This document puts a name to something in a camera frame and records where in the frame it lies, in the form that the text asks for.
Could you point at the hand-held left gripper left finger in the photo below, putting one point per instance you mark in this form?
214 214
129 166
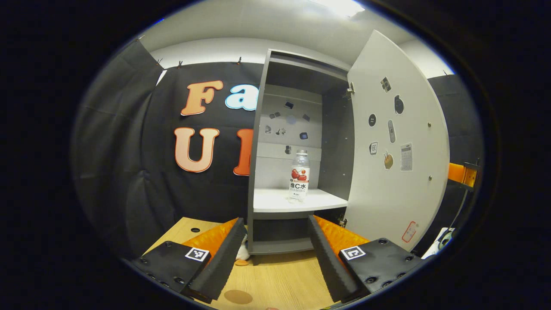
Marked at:
224 262

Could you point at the white cabinet shelf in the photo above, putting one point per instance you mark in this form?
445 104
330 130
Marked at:
275 200

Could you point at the white cabinet door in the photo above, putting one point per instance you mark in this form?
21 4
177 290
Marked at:
387 202

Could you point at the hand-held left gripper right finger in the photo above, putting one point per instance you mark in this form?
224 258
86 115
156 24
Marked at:
327 267

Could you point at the metal door hinge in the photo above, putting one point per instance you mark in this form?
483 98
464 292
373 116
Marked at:
342 221
350 91

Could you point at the penguin plush toy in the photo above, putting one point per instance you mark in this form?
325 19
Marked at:
242 255

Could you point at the grey cabinet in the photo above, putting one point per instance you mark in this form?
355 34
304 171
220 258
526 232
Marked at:
338 142

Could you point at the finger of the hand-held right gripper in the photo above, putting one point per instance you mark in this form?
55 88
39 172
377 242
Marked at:
456 172

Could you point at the white and green object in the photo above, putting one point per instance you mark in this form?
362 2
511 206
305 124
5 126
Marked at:
441 241

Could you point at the clear bottle with red label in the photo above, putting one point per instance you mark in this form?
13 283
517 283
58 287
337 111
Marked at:
299 178

